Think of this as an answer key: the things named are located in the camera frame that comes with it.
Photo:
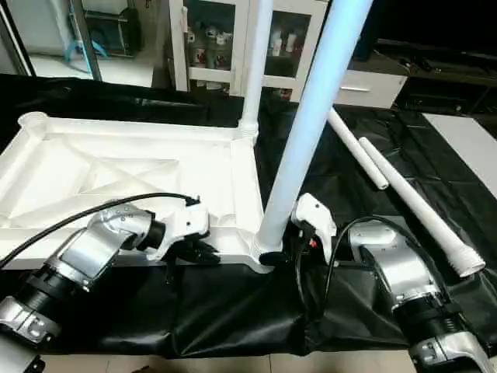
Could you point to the white plastic table leg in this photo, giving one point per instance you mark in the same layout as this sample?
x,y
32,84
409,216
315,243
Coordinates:
x,y
311,116
357,151
255,62
419,206

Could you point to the white glass door cabinet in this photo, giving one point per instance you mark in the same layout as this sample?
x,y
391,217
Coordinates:
x,y
210,39

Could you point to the white drawer unit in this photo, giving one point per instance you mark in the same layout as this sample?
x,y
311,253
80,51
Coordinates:
x,y
373,89

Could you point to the white plastic table top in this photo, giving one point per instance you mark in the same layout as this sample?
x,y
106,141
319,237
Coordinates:
x,y
116,171

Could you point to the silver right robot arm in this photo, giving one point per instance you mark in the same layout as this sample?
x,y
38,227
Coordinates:
x,y
404,272

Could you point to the black work mat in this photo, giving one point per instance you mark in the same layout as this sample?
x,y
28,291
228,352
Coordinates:
x,y
233,311

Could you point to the black low shelf unit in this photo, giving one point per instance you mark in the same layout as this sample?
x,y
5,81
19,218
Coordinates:
x,y
435,31

